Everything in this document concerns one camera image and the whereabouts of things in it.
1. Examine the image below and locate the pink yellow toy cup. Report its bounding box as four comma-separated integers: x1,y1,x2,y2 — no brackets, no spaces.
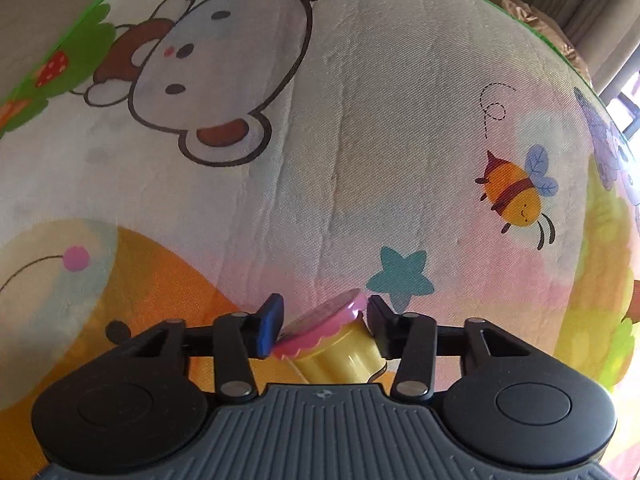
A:
272,288,386,385

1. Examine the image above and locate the cartoon animal play mat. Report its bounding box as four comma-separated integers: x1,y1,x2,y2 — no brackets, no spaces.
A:
1,0,639,479

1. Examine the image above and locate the beige curtain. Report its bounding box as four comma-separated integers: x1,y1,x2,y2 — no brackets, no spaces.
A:
523,0,639,101

